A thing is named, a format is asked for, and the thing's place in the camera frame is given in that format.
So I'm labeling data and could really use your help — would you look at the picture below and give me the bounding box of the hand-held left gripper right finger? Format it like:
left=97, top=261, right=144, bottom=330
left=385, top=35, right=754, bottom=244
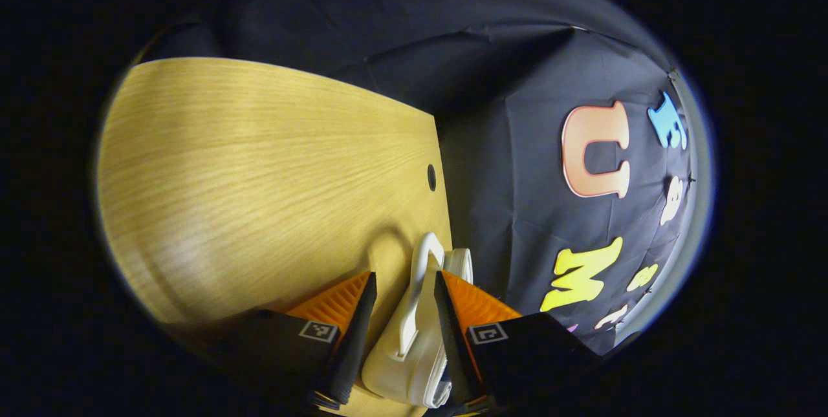
left=433, top=270, right=600, bottom=406

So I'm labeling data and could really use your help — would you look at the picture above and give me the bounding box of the white suitcase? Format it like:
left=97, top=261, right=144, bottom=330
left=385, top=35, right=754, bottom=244
left=360, top=231, right=475, bottom=409

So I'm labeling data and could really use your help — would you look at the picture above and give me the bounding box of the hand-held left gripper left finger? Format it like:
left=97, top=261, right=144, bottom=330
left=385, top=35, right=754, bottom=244
left=212, top=271, right=378, bottom=406

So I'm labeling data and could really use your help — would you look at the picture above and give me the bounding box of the black backdrop cloth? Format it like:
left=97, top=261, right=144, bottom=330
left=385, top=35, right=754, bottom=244
left=139, top=0, right=712, bottom=356

